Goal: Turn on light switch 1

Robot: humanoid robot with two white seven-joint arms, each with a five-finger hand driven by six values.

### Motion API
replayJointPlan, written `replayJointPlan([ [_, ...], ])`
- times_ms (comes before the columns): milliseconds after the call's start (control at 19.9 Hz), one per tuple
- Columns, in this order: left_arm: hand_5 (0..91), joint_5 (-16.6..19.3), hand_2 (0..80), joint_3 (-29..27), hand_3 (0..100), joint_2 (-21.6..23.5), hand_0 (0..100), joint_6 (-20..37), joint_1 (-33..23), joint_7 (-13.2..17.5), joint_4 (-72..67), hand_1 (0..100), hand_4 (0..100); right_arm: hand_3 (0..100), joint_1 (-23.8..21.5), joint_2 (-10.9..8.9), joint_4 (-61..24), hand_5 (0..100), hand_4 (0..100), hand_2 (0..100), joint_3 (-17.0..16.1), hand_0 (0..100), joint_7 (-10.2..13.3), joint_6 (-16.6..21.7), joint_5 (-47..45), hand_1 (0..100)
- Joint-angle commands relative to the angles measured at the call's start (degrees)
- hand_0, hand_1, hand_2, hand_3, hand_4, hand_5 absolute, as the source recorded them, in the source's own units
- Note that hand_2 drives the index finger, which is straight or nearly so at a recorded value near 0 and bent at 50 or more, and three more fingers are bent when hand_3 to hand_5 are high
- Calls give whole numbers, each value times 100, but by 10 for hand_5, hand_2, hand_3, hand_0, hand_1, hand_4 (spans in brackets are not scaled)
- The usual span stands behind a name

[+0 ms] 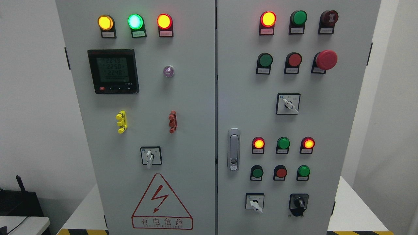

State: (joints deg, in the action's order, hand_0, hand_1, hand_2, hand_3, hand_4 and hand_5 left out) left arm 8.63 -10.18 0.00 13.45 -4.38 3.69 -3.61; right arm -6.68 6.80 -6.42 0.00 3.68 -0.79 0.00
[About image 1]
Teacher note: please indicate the red emergency stop mushroom button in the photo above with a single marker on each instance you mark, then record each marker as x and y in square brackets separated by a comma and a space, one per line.
[323, 61]

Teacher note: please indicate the red indicator light top left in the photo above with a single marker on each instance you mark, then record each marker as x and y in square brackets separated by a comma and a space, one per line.
[165, 25]

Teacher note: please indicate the red push button upper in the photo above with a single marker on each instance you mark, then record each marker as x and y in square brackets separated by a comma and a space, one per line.
[292, 63]

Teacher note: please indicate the red lit indicator lower left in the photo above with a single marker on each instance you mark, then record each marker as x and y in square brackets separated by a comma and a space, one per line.
[258, 145]

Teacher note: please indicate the black digital power meter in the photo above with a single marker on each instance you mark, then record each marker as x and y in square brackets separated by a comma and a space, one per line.
[114, 71]

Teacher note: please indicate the red electric danger warning sticker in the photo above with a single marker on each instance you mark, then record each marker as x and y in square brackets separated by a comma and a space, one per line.
[161, 208]

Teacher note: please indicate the white rotary selector switch bottom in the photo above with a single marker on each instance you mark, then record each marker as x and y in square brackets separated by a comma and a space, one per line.
[254, 201]

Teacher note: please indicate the dark red buzzer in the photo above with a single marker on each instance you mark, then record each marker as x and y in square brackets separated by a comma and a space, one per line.
[327, 22]

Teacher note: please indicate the red lit indicator top right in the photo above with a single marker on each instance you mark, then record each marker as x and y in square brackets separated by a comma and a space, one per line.
[267, 23]

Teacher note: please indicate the black device with antenna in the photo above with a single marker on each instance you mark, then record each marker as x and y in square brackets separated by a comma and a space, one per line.
[19, 203]

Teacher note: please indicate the green push button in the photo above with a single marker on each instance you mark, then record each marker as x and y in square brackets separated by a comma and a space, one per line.
[256, 172]
[264, 62]

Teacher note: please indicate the white platform base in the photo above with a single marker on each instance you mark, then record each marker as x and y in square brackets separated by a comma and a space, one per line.
[351, 216]

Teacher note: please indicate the right grey cabinet door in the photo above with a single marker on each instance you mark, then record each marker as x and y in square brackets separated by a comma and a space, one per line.
[247, 101]

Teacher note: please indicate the red push button lower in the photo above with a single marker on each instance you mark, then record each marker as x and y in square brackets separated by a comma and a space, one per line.
[280, 172]

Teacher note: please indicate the green indicator bottom right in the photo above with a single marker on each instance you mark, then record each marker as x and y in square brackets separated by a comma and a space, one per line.
[303, 173]

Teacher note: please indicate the green indicator top right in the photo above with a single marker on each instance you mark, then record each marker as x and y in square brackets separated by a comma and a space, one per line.
[297, 22]

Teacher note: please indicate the white rotary selector switch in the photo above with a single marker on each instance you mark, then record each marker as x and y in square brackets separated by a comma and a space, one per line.
[151, 155]
[287, 103]
[254, 201]

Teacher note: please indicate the red terminal connector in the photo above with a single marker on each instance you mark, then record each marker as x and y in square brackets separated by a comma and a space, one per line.
[172, 121]

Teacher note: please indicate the red lit indicator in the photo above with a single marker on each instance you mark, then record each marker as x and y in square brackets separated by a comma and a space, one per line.
[258, 145]
[307, 145]
[267, 23]

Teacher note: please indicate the green indicator lower middle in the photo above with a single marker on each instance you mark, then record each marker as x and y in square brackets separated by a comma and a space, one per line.
[283, 145]

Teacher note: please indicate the white table edge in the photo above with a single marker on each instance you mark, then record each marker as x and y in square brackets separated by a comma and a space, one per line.
[31, 226]

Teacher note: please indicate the green push button lower left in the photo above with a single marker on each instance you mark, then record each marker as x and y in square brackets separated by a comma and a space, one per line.
[256, 172]

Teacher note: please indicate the green indicator light top left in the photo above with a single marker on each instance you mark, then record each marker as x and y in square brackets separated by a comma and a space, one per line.
[137, 26]

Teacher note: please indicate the green push button upper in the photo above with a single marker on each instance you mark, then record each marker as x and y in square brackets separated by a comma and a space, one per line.
[264, 62]

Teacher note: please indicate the grey cabinet door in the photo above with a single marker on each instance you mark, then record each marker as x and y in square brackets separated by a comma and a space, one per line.
[188, 154]
[247, 101]

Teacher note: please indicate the yellow terminal connector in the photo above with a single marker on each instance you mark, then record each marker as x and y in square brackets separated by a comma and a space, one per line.
[121, 121]

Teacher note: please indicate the small clear lamp bulb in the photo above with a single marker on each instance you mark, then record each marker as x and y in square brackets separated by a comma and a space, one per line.
[168, 71]

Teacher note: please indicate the red lit indicator lower right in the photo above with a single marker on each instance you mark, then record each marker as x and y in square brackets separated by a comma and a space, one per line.
[307, 145]

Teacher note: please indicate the left grey cabinet door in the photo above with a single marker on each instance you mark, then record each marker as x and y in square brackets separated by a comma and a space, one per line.
[188, 154]

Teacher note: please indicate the silver door latch handle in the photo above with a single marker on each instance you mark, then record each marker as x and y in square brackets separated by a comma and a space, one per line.
[233, 148]

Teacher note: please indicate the yellow indicator light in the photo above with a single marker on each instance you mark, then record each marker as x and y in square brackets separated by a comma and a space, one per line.
[107, 26]

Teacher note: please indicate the red push button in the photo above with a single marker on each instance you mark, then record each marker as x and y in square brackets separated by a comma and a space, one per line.
[292, 63]
[280, 172]

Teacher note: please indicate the black rotary knob switch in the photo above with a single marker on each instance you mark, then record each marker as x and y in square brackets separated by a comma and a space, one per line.
[298, 204]

